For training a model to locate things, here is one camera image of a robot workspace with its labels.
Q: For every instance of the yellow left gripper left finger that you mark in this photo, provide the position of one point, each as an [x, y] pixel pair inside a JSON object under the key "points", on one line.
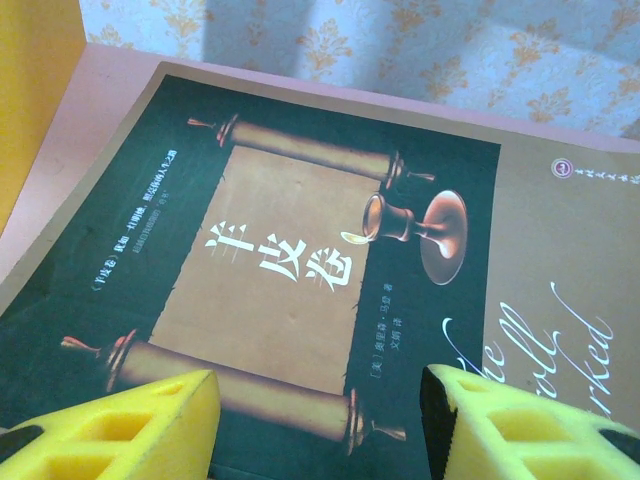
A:
{"points": [[110, 440]]}

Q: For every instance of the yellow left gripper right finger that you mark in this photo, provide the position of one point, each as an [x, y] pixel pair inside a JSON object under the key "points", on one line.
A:
{"points": [[525, 440]]}

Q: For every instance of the green tan scroll cover book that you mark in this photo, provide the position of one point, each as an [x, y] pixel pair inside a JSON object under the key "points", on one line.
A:
{"points": [[275, 250]]}

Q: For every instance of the yellow pink blue bookshelf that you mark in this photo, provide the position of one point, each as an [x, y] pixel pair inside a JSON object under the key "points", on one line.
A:
{"points": [[30, 100]]}

